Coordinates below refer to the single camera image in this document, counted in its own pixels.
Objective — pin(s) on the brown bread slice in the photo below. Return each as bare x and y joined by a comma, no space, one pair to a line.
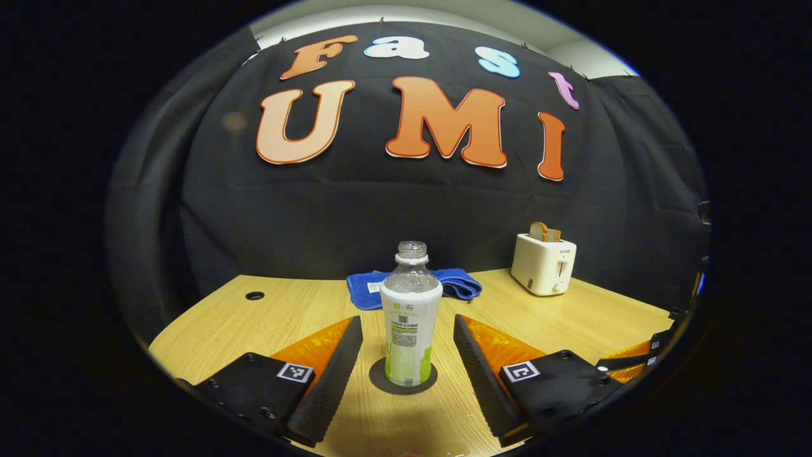
554,235
538,231

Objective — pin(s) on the black backdrop cloth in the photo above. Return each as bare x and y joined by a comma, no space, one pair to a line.
285,209

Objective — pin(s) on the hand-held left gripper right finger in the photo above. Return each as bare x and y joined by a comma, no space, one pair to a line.
485,381

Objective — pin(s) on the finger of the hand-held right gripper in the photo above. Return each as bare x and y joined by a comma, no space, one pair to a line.
634,350
625,364

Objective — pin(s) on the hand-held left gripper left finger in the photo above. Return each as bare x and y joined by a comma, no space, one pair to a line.
327,381

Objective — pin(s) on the dark round coaster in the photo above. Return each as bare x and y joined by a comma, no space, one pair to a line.
380,379

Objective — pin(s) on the blue folded towel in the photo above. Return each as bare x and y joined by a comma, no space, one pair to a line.
365,289

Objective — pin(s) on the clear plastic water bottle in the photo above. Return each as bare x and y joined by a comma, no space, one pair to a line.
409,317

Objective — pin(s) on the white toaster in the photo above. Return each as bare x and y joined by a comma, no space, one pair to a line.
539,266

